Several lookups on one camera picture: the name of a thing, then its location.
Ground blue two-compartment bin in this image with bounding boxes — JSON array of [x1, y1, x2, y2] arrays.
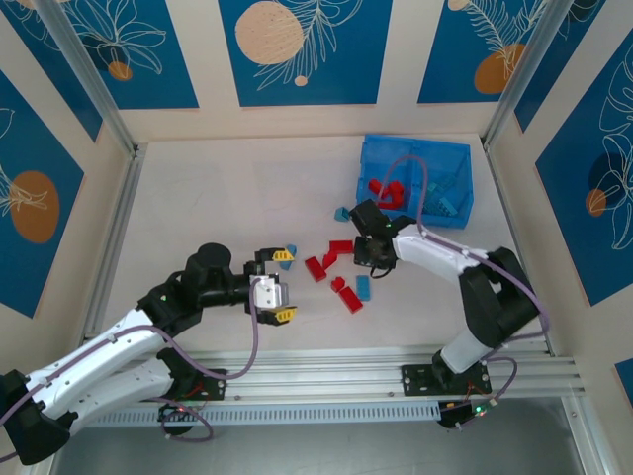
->
[[354, 134, 474, 232]]

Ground small circuit board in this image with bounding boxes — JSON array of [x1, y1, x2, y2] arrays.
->
[[157, 401, 205, 423], [438, 399, 499, 430]]

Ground blue poster beige circle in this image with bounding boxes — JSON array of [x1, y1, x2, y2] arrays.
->
[[219, 0, 395, 108]]

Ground blue poster orange circle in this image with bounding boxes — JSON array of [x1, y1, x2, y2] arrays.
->
[[0, 68, 86, 319], [535, 58, 633, 308], [417, 0, 550, 105]]

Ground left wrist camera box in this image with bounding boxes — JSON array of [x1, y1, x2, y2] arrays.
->
[[250, 275, 290, 311]]

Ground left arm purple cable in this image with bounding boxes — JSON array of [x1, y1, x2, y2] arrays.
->
[[0, 284, 261, 441]]

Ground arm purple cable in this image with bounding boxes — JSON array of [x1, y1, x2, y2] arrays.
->
[[0, 284, 261, 441], [378, 155, 551, 434]]

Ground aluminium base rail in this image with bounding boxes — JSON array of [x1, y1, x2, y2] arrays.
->
[[42, 345, 592, 410]]

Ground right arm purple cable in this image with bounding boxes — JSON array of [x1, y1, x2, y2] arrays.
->
[[378, 155, 551, 434]]

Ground grey slotted cable duct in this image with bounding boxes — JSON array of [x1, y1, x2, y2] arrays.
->
[[78, 400, 444, 429]]

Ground aluminium side rail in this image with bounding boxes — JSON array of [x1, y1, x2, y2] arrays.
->
[[81, 143, 149, 342]]

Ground blue floral wall poster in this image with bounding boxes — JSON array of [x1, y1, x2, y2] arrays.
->
[[0, 0, 104, 143], [63, 0, 200, 111], [614, 358, 633, 393], [513, 0, 633, 134]]

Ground aluminium corner post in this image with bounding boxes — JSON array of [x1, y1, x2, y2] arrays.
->
[[482, 0, 579, 149], [35, 0, 140, 155]]

